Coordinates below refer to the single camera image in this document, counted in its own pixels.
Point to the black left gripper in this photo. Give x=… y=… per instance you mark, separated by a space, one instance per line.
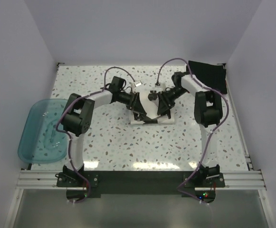
x=134 y=103

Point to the folded black t shirt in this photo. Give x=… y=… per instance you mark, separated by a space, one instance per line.
x=213 y=76

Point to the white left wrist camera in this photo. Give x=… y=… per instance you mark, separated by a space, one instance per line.
x=135 y=84

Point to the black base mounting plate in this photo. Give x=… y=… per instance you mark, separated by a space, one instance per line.
x=94 y=184

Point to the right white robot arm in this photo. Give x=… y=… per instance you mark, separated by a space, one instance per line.
x=207 y=112

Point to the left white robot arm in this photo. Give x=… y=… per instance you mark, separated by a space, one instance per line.
x=77 y=116

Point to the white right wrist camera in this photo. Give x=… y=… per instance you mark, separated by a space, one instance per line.
x=159 y=87

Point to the white t shirt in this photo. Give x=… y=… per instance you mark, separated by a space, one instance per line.
x=149 y=100

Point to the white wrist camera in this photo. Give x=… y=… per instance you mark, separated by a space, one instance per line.
x=135 y=84
x=159 y=87

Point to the aluminium frame rail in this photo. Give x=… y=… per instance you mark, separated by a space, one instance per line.
x=234 y=180

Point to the teal transparent plastic bin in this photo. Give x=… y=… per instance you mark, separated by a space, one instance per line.
x=40 y=141

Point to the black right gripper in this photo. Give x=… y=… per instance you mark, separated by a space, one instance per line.
x=165 y=102

